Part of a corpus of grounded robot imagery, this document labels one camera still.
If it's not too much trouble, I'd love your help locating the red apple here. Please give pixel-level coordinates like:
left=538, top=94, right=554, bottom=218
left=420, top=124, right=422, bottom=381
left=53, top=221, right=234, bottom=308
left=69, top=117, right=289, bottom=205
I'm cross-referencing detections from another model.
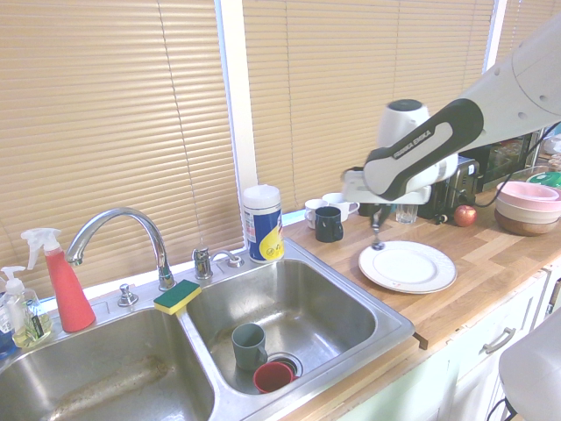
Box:
left=453, top=204, right=478, bottom=228

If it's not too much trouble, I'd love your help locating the black cable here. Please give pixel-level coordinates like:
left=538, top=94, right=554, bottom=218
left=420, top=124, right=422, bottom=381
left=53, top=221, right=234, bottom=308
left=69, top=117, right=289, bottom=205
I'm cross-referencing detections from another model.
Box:
left=475, top=125, right=554, bottom=210

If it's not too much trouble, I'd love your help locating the chrome small spout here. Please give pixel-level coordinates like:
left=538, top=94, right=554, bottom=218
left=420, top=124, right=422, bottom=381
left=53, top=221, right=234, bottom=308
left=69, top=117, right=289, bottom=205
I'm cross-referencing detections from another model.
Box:
left=211, top=249, right=245, bottom=269

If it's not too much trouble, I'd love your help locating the metal sink drain strainer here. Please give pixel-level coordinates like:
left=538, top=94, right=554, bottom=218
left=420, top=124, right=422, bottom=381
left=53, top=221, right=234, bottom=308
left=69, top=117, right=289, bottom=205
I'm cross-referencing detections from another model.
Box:
left=266, top=350, right=304, bottom=378

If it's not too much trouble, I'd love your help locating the yellow green sponge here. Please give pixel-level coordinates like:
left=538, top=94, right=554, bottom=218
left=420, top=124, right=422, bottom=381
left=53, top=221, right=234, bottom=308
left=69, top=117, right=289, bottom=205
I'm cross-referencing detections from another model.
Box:
left=153, top=279, right=202, bottom=316

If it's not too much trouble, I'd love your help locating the white wipes canister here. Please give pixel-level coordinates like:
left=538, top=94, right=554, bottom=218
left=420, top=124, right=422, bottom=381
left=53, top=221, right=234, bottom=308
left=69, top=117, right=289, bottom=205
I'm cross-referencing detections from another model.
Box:
left=242, top=184, right=286, bottom=265

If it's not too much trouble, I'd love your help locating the red ceramic mug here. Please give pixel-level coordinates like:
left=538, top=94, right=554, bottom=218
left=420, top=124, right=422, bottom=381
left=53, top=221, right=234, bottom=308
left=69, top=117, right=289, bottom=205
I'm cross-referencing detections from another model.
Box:
left=252, top=360, right=300, bottom=395

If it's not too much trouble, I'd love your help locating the black silver toaster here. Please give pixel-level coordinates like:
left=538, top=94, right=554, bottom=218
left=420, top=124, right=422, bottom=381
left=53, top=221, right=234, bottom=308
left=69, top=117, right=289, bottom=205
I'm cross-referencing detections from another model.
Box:
left=415, top=155, right=481, bottom=220

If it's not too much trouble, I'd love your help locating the dark navy mug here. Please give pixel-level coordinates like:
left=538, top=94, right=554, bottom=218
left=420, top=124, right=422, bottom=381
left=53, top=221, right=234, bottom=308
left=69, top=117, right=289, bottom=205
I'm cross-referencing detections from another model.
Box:
left=314, top=206, right=344, bottom=244

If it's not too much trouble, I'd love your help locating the wide tan window blind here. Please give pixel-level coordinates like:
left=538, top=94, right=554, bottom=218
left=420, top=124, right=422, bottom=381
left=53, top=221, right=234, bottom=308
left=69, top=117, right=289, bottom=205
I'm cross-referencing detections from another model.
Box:
left=0, top=0, right=245, bottom=303
left=242, top=0, right=496, bottom=212

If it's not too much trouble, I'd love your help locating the clear soap pump bottle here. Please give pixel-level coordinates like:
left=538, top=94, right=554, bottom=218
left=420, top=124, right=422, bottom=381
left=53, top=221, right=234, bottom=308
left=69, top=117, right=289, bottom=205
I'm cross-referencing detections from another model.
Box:
left=0, top=265, right=53, bottom=350

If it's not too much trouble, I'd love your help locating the red spray bottle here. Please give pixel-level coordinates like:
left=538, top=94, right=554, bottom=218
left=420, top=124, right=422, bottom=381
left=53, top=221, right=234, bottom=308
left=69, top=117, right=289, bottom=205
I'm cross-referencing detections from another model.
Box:
left=20, top=227, right=96, bottom=333

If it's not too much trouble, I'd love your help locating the metal spoon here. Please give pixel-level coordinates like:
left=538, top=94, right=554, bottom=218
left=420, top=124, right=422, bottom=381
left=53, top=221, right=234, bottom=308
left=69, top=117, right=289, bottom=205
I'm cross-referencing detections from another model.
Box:
left=370, top=217, right=387, bottom=253

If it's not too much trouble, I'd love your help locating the beige bowl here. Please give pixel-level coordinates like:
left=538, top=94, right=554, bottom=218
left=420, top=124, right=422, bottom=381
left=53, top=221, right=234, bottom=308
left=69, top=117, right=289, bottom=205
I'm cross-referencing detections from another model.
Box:
left=494, top=199, right=561, bottom=224

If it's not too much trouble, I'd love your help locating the white mug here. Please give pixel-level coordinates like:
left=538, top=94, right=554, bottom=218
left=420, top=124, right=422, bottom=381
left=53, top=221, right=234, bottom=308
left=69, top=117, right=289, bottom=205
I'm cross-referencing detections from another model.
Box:
left=303, top=198, right=330, bottom=230
left=323, top=192, right=360, bottom=223

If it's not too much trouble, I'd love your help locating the white dinner plate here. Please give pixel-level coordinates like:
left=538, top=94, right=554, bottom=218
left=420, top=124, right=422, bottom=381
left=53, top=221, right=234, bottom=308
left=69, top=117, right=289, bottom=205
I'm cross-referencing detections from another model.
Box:
left=358, top=240, right=458, bottom=295

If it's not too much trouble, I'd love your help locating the pale green cabinet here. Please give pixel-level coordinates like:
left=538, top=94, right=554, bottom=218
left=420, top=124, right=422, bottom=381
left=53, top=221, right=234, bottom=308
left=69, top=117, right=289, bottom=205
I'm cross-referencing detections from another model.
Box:
left=302, top=262, right=561, bottom=421

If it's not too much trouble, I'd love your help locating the pink bowl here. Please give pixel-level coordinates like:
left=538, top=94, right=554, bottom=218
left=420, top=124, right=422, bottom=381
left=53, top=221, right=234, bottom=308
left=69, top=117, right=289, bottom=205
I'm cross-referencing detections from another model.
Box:
left=496, top=182, right=561, bottom=208

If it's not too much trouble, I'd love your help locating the clear drinking glass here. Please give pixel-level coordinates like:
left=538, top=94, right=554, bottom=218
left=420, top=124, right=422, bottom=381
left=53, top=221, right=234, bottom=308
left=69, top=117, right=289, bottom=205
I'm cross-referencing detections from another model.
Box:
left=395, top=202, right=419, bottom=225

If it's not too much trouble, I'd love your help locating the grey ceramic mug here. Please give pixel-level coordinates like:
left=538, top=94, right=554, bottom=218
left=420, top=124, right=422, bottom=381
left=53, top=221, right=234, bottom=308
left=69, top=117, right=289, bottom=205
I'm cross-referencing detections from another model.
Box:
left=231, top=323, right=269, bottom=372

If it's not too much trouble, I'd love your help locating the chrome gooseneck faucet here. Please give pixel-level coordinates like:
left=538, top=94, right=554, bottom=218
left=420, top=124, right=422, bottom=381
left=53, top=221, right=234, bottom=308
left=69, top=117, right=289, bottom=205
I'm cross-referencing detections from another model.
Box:
left=65, top=207, right=177, bottom=292

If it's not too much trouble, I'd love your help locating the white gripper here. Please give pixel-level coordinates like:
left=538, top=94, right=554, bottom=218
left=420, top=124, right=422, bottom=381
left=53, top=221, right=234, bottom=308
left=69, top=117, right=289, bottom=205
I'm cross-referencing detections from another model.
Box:
left=341, top=168, right=433, bottom=230

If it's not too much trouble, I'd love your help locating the green lidded container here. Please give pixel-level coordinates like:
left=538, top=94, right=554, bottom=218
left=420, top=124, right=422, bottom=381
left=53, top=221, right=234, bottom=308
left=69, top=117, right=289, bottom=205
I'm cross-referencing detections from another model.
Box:
left=525, top=171, right=561, bottom=189

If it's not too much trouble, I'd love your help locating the stainless steel double sink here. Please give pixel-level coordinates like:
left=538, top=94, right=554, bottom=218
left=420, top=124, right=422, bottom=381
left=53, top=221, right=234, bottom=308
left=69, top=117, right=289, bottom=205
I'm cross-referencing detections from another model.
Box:
left=0, top=239, right=416, bottom=421

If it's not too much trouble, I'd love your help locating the narrow tan window blind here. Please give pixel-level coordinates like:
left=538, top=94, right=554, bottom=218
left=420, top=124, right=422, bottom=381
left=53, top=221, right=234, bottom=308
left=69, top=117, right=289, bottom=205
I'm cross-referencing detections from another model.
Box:
left=497, top=0, right=561, bottom=65

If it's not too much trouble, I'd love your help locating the metal drawer handle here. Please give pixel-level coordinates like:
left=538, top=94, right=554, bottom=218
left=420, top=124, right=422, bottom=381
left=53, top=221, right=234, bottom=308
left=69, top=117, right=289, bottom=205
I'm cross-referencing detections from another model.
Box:
left=483, top=326, right=517, bottom=355

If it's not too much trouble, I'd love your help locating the black toaster oven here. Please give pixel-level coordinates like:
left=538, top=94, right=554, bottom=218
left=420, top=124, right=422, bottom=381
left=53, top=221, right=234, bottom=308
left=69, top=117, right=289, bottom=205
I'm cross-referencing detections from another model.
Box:
left=459, top=131, right=541, bottom=194

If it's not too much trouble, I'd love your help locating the stack of bowls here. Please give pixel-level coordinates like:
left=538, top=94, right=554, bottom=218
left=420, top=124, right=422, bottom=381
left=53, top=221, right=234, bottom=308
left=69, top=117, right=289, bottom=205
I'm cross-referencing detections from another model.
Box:
left=494, top=208, right=560, bottom=237

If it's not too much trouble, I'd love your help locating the blue bottle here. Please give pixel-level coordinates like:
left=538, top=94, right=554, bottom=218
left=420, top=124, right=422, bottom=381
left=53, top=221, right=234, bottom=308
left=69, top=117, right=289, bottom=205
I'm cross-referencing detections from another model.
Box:
left=0, top=291, right=14, bottom=359

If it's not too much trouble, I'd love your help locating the chrome sink knob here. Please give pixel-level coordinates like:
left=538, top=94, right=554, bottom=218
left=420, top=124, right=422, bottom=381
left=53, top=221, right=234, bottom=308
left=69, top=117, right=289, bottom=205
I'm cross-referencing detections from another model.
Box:
left=117, top=282, right=139, bottom=307

